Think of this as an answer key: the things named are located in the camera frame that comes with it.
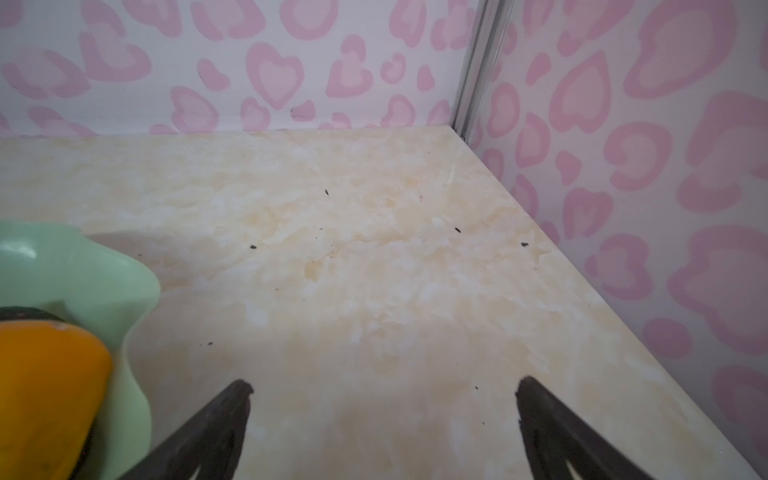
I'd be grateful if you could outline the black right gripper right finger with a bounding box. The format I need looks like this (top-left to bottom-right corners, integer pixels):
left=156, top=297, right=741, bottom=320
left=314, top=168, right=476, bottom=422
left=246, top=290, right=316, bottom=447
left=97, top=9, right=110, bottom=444
left=516, top=376, right=652, bottom=480

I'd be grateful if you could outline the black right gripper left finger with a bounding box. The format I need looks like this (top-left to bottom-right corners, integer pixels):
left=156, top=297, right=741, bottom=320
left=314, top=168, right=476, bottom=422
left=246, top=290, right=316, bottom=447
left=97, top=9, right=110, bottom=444
left=121, top=379, right=253, bottom=480

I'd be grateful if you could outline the yellow orange mango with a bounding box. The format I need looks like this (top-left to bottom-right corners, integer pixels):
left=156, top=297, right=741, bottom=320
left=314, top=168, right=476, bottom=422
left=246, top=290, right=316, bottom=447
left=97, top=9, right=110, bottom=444
left=1, top=320, right=112, bottom=479

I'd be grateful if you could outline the dark avocado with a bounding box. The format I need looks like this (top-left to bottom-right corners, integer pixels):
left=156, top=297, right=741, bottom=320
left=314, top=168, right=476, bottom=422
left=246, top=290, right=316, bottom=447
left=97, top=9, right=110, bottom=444
left=0, top=306, right=63, bottom=322

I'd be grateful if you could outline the light green scalloped fruit bowl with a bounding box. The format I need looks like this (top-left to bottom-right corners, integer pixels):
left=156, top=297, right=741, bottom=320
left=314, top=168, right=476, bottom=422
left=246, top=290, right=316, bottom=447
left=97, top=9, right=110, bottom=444
left=1, top=221, right=160, bottom=479

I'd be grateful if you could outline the back right aluminium post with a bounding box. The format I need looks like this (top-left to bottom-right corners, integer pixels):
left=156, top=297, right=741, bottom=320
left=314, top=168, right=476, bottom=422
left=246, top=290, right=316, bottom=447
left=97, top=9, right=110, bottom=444
left=450, top=0, right=516, bottom=142

